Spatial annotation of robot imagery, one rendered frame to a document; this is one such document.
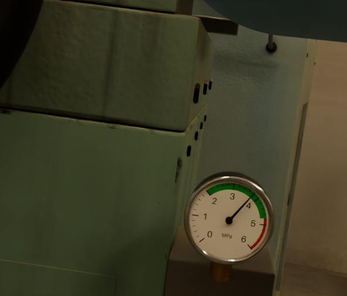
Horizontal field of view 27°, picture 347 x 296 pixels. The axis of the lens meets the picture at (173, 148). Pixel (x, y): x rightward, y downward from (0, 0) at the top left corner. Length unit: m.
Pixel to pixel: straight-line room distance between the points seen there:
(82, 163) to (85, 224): 0.05
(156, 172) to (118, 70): 0.08
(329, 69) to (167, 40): 2.48
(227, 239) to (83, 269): 0.14
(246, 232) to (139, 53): 0.16
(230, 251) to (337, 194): 2.56
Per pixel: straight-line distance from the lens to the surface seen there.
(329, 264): 3.12
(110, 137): 0.58
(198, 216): 0.51
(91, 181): 0.58
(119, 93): 0.57
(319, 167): 3.05
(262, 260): 0.58
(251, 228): 0.52
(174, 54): 0.57
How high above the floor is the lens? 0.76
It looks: 6 degrees down
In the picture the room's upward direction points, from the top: 7 degrees clockwise
